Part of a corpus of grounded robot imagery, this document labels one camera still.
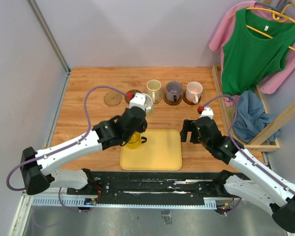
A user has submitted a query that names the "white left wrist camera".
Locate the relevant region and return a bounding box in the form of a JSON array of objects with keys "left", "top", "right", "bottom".
[{"left": 128, "top": 93, "right": 147, "bottom": 113}]

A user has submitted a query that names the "light wooden rack frame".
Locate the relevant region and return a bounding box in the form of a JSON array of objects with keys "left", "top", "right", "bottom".
[{"left": 211, "top": 64, "right": 295, "bottom": 152}]

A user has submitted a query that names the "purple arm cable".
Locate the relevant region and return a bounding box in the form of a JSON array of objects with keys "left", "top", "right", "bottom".
[
  {"left": 201, "top": 94, "right": 295, "bottom": 217},
  {"left": 5, "top": 85, "right": 133, "bottom": 227}
]

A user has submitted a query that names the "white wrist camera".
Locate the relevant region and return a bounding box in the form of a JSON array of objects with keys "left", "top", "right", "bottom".
[
  {"left": 197, "top": 106, "right": 214, "bottom": 119},
  {"left": 128, "top": 93, "right": 147, "bottom": 113}
]

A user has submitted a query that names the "purple black mug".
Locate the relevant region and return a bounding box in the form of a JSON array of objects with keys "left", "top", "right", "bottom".
[{"left": 166, "top": 81, "right": 182, "bottom": 102}]

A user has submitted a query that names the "green tank top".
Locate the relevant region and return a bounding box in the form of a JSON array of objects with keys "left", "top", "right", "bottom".
[{"left": 221, "top": 7, "right": 295, "bottom": 100}]

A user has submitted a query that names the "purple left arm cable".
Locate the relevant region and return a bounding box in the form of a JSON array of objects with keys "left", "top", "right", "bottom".
[{"left": 5, "top": 85, "right": 133, "bottom": 227}]

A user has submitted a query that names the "blue cloth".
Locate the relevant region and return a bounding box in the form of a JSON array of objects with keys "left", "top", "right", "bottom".
[{"left": 233, "top": 90, "right": 276, "bottom": 143}]

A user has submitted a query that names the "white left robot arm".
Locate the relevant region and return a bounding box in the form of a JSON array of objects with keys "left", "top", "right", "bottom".
[{"left": 20, "top": 106, "right": 147, "bottom": 195}]

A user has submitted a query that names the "yellow plastic tray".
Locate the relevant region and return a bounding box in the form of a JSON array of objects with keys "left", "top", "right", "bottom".
[{"left": 120, "top": 129, "right": 182, "bottom": 171}]

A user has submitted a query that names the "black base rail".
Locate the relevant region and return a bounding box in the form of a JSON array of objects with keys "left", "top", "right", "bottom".
[{"left": 66, "top": 171, "right": 232, "bottom": 198}]

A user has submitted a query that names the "dark brown wooden coaster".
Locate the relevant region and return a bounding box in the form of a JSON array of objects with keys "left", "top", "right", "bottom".
[
  {"left": 163, "top": 94, "right": 182, "bottom": 106},
  {"left": 182, "top": 92, "right": 202, "bottom": 106},
  {"left": 125, "top": 89, "right": 140, "bottom": 104}
]

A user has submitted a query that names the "yellow glass mug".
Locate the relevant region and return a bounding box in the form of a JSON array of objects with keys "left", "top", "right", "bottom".
[{"left": 125, "top": 132, "right": 148, "bottom": 149}]

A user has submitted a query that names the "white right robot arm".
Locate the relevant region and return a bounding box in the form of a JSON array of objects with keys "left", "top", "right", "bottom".
[{"left": 180, "top": 117, "right": 295, "bottom": 233}]

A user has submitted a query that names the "pink mug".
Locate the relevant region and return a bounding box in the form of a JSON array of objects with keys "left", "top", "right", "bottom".
[{"left": 185, "top": 82, "right": 203, "bottom": 103}]

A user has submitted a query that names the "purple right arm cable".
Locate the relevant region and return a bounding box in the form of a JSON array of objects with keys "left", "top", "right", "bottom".
[{"left": 201, "top": 94, "right": 295, "bottom": 217}]

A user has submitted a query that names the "white faceted mug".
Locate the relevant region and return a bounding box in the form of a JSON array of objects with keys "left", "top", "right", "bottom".
[{"left": 144, "top": 93, "right": 154, "bottom": 116}]

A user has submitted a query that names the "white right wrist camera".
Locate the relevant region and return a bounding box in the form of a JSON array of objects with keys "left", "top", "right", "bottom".
[{"left": 197, "top": 106, "right": 214, "bottom": 119}]

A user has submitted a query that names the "cream mug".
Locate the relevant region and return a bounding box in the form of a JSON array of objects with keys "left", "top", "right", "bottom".
[{"left": 147, "top": 80, "right": 162, "bottom": 98}]

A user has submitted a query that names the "yellow clothes hanger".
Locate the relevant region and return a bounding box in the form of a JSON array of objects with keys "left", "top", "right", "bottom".
[{"left": 230, "top": 7, "right": 295, "bottom": 53}]

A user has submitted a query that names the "pink t-shirt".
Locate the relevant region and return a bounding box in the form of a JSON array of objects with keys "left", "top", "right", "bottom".
[{"left": 208, "top": 0, "right": 295, "bottom": 108}]

